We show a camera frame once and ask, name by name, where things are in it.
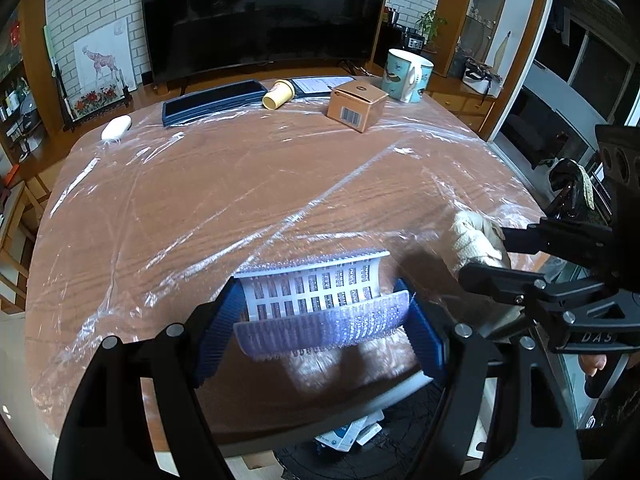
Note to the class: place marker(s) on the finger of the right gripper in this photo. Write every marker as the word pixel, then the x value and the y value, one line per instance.
pixel 528 290
pixel 582 243

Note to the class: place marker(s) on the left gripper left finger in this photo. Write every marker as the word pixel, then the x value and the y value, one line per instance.
pixel 105 434

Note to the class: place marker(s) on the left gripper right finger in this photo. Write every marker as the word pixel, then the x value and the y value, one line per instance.
pixel 531 434

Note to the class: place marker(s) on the beige cloth pouch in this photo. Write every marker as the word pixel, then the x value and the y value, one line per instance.
pixel 474 238

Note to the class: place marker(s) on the purple hair roller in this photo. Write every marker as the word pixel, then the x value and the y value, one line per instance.
pixel 333 301

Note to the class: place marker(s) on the small yellow lidded cup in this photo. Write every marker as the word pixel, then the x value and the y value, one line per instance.
pixel 280 93

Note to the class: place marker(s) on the white blue medicine box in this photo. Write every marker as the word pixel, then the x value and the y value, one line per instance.
pixel 360 432

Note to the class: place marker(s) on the person's right hand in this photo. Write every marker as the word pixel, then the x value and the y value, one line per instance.
pixel 592 363

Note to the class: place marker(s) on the wooden tv cabinet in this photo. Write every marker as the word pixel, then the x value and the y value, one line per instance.
pixel 452 94

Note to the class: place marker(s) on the teal bird mug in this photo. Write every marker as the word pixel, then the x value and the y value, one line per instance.
pixel 406 75

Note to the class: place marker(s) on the brown cardboard box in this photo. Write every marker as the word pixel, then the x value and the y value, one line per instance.
pixel 356 104

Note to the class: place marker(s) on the potted green plant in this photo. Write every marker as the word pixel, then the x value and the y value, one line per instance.
pixel 428 25

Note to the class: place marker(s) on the black coffee machine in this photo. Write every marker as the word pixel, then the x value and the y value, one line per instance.
pixel 404 37

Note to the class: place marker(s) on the white computer mouse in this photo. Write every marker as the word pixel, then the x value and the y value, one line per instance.
pixel 116 128

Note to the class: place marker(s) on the black smartphone lit screen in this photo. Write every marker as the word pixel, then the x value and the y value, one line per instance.
pixel 318 86

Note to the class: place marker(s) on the blue cased tablet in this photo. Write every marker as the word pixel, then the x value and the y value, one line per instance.
pixel 195 105

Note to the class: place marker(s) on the flower picture on stand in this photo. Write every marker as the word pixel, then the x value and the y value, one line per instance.
pixel 92 104

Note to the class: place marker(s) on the giraffe painting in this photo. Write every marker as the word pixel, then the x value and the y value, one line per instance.
pixel 103 57

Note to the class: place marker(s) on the black television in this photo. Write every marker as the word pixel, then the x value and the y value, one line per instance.
pixel 191 37

